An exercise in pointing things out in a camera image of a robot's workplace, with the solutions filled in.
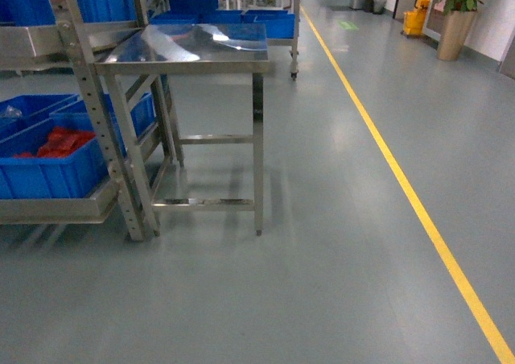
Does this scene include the red bagged parts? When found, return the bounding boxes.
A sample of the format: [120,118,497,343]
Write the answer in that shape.
[13,126,95,159]

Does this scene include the stainless steel table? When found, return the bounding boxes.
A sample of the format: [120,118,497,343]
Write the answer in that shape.
[94,23,270,235]

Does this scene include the yellow mop bucket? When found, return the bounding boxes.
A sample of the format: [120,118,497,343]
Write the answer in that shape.
[402,0,431,37]

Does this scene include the blue bin far left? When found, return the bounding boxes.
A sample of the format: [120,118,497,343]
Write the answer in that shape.
[1,93,79,139]

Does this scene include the tall potted plant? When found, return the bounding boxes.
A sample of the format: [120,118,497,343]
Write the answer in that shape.
[435,0,484,61]

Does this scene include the blue bin with red parts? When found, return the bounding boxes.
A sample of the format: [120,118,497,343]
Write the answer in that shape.
[1,118,108,200]

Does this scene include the stainless steel shelf rack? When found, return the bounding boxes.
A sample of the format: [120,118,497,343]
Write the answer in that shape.
[1,0,173,241]

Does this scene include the blue plastic bin behind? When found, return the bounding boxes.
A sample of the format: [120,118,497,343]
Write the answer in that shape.
[50,93,155,156]

